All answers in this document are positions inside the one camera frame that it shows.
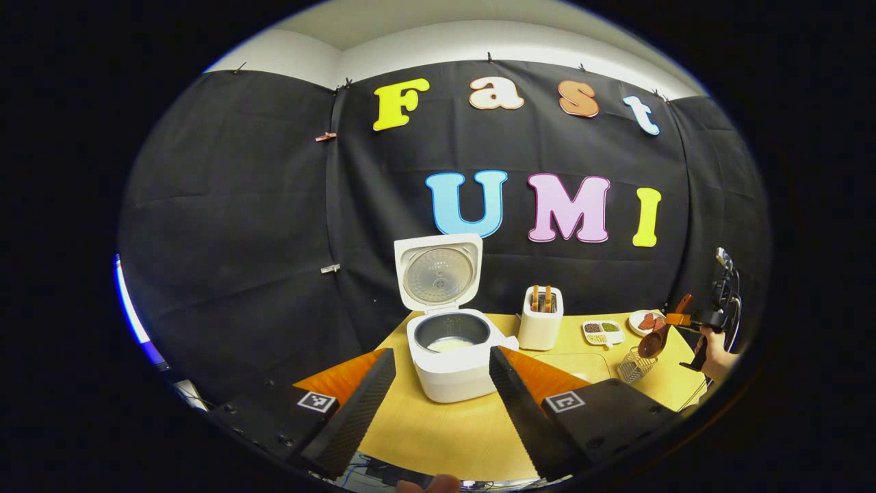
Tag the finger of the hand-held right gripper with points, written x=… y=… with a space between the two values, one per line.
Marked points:
x=677 y=319

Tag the brown wooden spoon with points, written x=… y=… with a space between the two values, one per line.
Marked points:
x=650 y=344

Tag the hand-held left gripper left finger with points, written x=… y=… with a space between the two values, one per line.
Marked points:
x=356 y=418

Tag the white rice cooker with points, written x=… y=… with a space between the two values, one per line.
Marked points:
x=452 y=376

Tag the red cloth clip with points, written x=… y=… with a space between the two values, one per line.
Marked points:
x=326 y=137

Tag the bread slice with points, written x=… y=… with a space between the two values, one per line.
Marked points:
x=535 y=298
x=547 y=299

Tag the black backdrop cloth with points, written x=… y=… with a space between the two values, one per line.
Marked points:
x=239 y=205

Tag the silver cloth clip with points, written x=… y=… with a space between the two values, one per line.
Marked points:
x=330 y=268

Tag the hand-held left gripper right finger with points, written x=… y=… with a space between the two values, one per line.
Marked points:
x=527 y=424

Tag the white rice heap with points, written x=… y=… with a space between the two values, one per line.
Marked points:
x=449 y=344

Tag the white toaster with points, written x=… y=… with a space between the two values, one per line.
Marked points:
x=540 y=332

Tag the white divided dish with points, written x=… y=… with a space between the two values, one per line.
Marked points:
x=616 y=337

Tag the pale rice grains pile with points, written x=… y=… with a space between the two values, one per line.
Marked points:
x=597 y=339

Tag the white round plate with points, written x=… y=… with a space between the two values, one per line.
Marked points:
x=634 y=323

